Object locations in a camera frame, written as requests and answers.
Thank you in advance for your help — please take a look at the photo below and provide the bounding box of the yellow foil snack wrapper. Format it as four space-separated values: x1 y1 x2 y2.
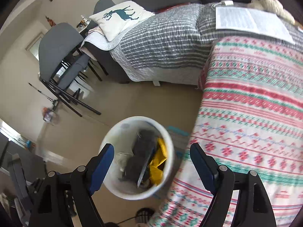
149 138 167 186

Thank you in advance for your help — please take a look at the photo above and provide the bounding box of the white trash bin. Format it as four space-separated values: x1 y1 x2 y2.
100 116 175 201

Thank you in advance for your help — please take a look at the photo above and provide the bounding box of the striped black white slipper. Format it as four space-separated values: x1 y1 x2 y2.
135 208 155 224

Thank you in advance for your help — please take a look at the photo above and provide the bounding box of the patterned red green tablecloth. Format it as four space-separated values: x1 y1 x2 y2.
147 35 303 227

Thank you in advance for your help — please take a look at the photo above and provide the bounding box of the grey chair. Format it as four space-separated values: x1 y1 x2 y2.
38 23 102 116
94 0 115 14

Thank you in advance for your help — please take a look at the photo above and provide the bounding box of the grey striped quilt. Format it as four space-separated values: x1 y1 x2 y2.
81 4 302 85

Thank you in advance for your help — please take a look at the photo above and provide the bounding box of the white deer print pillow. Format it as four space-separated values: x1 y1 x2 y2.
89 1 155 42

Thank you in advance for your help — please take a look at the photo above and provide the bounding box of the white paper sheet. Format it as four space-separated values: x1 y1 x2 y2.
215 6 294 44

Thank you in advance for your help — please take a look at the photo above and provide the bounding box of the white plush toy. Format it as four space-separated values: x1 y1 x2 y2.
247 0 295 25

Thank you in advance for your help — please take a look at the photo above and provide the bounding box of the white charger adapter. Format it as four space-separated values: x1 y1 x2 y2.
220 0 234 6

